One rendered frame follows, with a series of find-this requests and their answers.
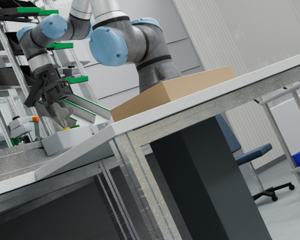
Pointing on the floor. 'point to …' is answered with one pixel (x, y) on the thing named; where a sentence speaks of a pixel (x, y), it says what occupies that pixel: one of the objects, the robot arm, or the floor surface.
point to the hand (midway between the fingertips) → (62, 125)
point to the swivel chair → (235, 145)
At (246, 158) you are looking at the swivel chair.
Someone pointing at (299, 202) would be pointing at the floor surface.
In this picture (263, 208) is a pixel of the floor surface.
